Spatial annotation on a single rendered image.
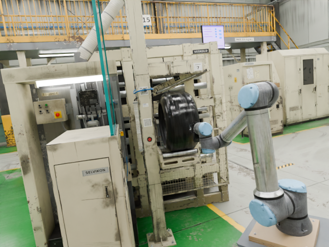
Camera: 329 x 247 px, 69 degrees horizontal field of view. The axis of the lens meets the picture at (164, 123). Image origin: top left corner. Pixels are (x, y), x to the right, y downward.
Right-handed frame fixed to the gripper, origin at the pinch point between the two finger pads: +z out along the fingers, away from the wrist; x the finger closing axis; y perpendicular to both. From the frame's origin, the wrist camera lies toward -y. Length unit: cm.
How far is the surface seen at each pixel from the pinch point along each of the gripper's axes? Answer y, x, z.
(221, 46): 168, -198, 353
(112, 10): 122, 52, 43
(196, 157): -26.9, -7.1, 22.8
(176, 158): -25.2, 10.8, 23.7
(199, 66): 62, -30, 48
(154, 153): -18.8, 29.6, 31.9
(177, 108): 19.9, 7.0, 10.6
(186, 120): 8.9, 1.6, 8.1
